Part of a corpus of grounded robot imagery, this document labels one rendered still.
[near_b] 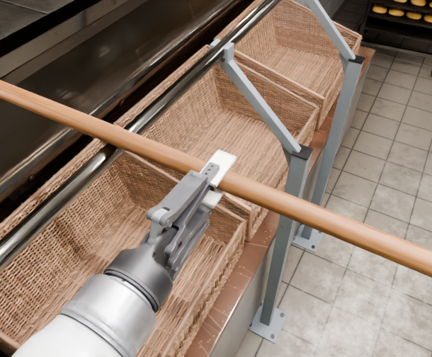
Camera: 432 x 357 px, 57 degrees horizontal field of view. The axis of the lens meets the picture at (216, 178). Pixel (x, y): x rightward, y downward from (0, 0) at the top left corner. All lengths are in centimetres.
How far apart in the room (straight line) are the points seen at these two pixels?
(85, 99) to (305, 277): 123
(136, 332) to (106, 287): 5
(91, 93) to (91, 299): 79
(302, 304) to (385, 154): 112
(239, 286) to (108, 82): 68
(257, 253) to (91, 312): 85
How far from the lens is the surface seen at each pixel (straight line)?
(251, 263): 120
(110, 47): 120
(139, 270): 44
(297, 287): 185
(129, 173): 123
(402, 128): 277
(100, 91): 116
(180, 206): 46
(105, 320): 42
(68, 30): 106
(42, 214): 59
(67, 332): 42
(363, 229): 52
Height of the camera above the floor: 160
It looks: 47 degrees down
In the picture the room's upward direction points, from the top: straight up
